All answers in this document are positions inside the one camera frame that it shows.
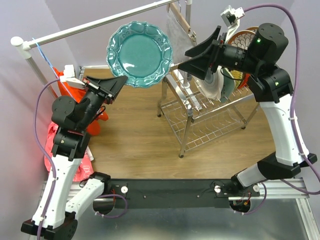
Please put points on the light blue divided tray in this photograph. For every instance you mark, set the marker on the light blue divided tray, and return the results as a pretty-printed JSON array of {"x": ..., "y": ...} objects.
[{"x": 228, "y": 85}]

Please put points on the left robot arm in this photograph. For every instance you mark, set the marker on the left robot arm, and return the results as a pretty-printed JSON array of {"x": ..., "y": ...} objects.
[{"x": 56, "y": 217}]

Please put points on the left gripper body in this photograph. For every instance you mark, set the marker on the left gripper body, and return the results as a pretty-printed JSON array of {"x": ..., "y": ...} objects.
[{"x": 108, "y": 98}]

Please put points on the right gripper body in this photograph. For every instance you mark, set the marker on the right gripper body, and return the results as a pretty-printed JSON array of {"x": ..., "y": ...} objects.
[{"x": 229, "y": 56}]

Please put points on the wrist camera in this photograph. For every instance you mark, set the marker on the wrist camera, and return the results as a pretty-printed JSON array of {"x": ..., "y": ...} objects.
[
  {"x": 231, "y": 17},
  {"x": 69, "y": 77}
]

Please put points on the metal dish rack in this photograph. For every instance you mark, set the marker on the metal dish rack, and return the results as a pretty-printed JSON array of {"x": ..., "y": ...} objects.
[{"x": 195, "y": 119}]

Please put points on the orange oven mitt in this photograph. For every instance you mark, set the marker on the orange oven mitt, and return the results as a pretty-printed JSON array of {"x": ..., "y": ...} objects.
[{"x": 94, "y": 128}]

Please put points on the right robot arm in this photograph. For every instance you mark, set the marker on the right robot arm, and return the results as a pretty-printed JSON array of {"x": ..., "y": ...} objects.
[{"x": 272, "y": 89}]

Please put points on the large floral plate brown rim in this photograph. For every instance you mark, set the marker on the large floral plate brown rim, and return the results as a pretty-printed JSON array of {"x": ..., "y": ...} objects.
[{"x": 253, "y": 29}]

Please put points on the white clothes rail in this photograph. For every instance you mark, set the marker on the white clothes rail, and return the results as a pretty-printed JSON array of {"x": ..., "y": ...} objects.
[{"x": 23, "y": 47}]

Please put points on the blue wire hanger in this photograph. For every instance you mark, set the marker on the blue wire hanger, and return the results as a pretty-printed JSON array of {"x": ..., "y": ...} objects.
[{"x": 53, "y": 69}]

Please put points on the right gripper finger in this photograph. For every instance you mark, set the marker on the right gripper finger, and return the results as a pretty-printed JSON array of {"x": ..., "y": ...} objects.
[
  {"x": 199, "y": 48},
  {"x": 198, "y": 65}
]

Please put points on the woven bamboo plate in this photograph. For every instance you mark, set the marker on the woven bamboo plate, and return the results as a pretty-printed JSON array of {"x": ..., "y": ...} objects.
[{"x": 238, "y": 78}]

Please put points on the wooden clip hanger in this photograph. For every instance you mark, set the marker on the wooden clip hanger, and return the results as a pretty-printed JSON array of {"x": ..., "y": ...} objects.
[{"x": 184, "y": 20}]

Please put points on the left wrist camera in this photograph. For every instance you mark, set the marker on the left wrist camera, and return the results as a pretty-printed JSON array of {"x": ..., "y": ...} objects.
[{"x": 69, "y": 77}]

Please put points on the grey hanging cloth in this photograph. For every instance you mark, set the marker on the grey hanging cloth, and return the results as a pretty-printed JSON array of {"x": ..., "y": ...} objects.
[{"x": 179, "y": 39}]

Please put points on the orange plate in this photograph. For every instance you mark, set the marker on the orange plate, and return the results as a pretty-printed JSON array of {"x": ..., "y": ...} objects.
[{"x": 244, "y": 81}]

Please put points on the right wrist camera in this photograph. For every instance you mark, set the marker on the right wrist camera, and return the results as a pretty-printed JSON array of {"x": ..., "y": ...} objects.
[{"x": 231, "y": 17}]

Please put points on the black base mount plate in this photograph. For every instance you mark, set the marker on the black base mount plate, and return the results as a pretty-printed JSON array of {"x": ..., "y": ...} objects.
[{"x": 177, "y": 193}]

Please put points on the pink plastic bag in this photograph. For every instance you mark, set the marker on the pink plastic bag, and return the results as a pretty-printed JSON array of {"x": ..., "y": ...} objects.
[{"x": 85, "y": 168}]

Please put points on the teal scalloped plate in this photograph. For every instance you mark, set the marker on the teal scalloped plate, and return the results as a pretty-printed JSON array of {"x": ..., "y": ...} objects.
[{"x": 142, "y": 52}]

